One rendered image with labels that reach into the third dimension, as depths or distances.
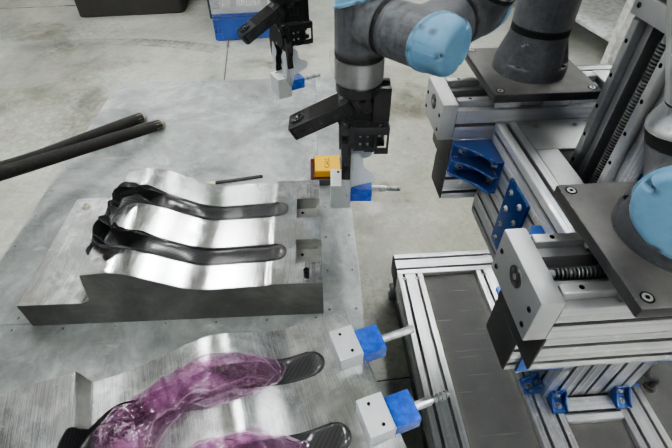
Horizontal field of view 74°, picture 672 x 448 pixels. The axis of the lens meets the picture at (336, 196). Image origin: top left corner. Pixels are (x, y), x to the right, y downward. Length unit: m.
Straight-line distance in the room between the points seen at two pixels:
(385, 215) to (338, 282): 1.30
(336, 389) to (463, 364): 0.84
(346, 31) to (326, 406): 0.51
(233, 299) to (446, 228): 1.47
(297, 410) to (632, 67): 0.75
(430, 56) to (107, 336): 0.68
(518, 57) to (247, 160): 0.66
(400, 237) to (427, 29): 1.53
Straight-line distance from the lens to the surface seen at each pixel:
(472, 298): 1.61
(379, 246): 1.98
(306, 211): 0.88
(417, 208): 2.17
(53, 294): 0.89
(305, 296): 0.76
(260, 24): 1.07
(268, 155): 1.14
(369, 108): 0.72
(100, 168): 1.23
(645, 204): 0.49
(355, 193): 0.81
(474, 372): 1.47
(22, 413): 0.72
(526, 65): 1.01
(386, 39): 0.60
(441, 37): 0.56
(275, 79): 1.15
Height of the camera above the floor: 1.47
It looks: 42 degrees down
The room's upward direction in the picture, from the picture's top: straight up
